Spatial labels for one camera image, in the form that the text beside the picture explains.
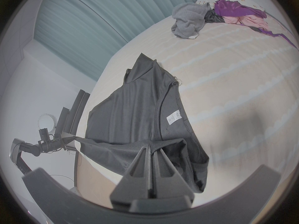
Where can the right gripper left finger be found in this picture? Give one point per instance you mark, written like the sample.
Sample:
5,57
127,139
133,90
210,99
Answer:
137,185

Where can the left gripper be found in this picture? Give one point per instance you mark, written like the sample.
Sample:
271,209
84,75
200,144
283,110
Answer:
57,143

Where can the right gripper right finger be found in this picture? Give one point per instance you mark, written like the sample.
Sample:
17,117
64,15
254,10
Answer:
170,185

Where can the black T-shirt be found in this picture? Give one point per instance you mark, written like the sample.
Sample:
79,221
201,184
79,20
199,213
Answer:
130,115

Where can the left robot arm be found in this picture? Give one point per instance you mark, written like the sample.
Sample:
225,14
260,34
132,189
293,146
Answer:
28,147

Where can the bed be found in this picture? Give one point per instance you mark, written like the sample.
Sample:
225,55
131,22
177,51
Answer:
233,90

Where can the pile of clothes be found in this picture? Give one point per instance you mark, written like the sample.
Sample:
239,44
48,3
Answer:
231,9

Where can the round white mirror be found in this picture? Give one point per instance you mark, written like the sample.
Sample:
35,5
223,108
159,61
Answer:
40,122

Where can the blue-green curtain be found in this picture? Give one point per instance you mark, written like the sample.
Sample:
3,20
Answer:
93,20

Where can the grey garment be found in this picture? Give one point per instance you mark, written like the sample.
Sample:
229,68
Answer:
186,20

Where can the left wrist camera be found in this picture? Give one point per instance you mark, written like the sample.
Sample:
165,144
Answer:
44,134

